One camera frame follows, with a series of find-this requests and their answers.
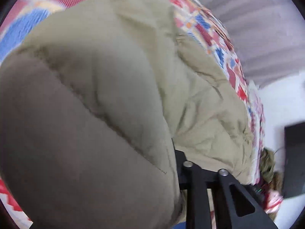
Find red blue leaf patterned quilt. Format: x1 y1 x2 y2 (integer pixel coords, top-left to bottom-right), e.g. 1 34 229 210
0 0 253 229

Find khaki quilted puffer jacket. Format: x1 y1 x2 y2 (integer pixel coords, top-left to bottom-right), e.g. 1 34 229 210
0 0 255 229

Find olive green garment pile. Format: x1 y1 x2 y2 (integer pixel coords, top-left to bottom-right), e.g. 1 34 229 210
259 148 275 183

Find black monitor on wall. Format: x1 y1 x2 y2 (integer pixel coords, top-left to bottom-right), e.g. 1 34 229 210
283 122 305 198

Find pink floral blanket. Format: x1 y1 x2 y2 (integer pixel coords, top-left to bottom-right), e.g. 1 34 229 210
248 81 265 185

